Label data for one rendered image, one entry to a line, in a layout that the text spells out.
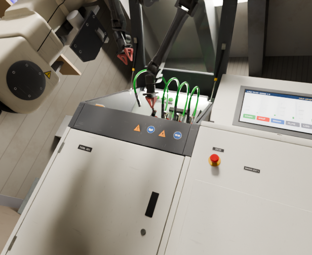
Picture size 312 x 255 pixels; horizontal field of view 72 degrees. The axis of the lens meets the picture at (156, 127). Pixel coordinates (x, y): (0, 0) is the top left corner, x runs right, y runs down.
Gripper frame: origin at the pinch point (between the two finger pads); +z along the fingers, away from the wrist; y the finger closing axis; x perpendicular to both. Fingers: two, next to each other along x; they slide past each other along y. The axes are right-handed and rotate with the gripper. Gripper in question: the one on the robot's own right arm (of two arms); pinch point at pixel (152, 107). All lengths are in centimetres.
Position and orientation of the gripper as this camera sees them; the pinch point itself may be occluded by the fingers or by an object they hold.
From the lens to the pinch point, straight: 137.8
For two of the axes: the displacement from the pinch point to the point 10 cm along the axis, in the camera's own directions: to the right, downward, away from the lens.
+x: -8.5, -0.9, 5.2
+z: 0.7, 9.6, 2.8
